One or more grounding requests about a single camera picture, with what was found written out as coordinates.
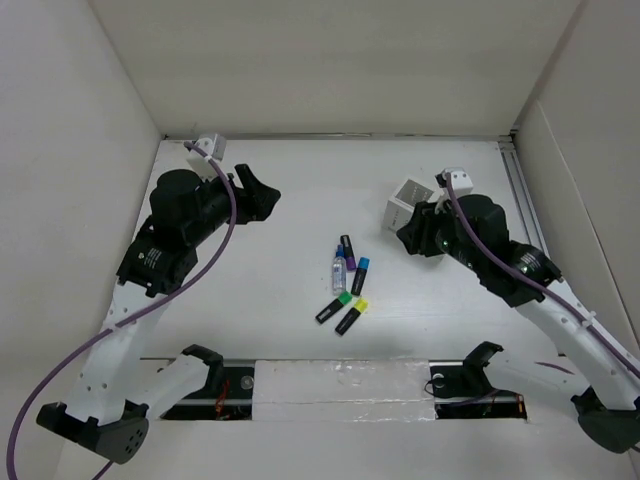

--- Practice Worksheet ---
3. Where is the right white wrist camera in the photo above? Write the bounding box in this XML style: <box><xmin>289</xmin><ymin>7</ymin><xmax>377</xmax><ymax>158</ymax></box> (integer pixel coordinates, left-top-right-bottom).
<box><xmin>436</xmin><ymin>167</ymin><xmax>474</xmax><ymax>199</ymax></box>

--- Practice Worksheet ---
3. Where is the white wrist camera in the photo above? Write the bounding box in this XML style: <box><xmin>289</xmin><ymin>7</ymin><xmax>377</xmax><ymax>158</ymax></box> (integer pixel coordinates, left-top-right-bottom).
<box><xmin>436</xmin><ymin>167</ymin><xmax>474</xmax><ymax>199</ymax></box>
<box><xmin>186</xmin><ymin>133</ymin><xmax>227</xmax><ymax>180</ymax></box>

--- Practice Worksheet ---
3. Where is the aluminium rail back edge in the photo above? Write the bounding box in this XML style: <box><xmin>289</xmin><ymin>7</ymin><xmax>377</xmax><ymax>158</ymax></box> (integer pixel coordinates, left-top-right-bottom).
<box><xmin>162</xmin><ymin>131</ymin><xmax>516</xmax><ymax>141</ymax></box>

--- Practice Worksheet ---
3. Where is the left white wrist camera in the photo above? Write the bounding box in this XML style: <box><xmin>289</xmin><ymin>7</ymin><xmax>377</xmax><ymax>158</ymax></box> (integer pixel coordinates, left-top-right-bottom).
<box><xmin>186</xmin><ymin>133</ymin><xmax>227</xmax><ymax>180</ymax></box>

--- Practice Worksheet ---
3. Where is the green cap highlighter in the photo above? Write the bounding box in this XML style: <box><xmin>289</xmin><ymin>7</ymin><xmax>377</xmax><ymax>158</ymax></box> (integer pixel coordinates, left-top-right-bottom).
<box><xmin>315</xmin><ymin>291</ymin><xmax>352</xmax><ymax>324</ymax></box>

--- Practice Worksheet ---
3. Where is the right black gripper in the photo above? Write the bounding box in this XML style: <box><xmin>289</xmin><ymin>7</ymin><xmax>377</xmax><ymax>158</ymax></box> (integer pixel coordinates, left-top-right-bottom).
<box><xmin>396</xmin><ymin>196</ymin><xmax>483</xmax><ymax>272</ymax></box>

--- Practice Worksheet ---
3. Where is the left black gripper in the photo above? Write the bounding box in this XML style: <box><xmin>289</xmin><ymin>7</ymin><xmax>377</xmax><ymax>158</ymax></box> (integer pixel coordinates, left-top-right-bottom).
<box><xmin>185</xmin><ymin>163</ymin><xmax>279</xmax><ymax>245</ymax></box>

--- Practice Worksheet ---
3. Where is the white slotted pen holder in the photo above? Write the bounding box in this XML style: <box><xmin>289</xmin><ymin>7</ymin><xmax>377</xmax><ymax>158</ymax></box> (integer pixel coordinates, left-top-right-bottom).
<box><xmin>382</xmin><ymin>176</ymin><xmax>434</xmax><ymax>232</ymax></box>

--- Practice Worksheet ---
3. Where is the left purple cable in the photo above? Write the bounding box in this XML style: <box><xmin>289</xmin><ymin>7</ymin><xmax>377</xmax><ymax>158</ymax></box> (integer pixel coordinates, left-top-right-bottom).
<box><xmin>5</xmin><ymin>140</ymin><xmax>238</xmax><ymax>480</ymax></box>

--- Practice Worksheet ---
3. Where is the aluminium rail right side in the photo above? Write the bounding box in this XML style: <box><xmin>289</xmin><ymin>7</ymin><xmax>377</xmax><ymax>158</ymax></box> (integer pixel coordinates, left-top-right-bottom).
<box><xmin>498</xmin><ymin>136</ymin><xmax>549</xmax><ymax>255</ymax></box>

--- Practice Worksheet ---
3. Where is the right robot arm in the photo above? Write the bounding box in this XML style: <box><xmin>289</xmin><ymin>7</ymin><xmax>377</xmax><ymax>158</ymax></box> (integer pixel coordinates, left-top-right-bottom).
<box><xmin>396</xmin><ymin>194</ymin><xmax>639</xmax><ymax>454</ymax></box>

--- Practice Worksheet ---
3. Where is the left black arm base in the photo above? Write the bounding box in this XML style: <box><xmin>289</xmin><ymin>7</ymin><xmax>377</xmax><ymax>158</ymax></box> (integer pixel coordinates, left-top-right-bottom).
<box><xmin>161</xmin><ymin>344</ymin><xmax>255</xmax><ymax>421</ymax></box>

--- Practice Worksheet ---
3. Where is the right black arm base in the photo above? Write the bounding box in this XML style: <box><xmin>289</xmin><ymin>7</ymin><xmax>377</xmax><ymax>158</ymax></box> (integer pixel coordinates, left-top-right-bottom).
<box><xmin>423</xmin><ymin>342</ymin><xmax>527</xmax><ymax>420</ymax></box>

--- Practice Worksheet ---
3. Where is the yellow cap highlighter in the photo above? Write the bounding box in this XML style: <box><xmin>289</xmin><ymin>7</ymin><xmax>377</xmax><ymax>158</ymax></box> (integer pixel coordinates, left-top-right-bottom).
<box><xmin>335</xmin><ymin>298</ymin><xmax>368</xmax><ymax>336</ymax></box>

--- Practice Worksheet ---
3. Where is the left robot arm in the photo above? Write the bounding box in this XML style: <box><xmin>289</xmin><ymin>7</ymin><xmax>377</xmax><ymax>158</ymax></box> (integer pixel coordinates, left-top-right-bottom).
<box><xmin>36</xmin><ymin>164</ymin><xmax>281</xmax><ymax>464</ymax></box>

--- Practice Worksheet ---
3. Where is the purple cap highlighter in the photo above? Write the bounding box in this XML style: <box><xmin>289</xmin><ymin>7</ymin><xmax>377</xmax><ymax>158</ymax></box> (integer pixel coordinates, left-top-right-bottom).
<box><xmin>340</xmin><ymin>235</ymin><xmax>357</xmax><ymax>271</ymax></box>

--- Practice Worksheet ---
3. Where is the blue cap highlighter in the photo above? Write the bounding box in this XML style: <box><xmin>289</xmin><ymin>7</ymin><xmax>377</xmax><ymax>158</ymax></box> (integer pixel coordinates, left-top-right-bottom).
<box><xmin>350</xmin><ymin>257</ymin><xmax>370</xmax><ymax>296</ymax></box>

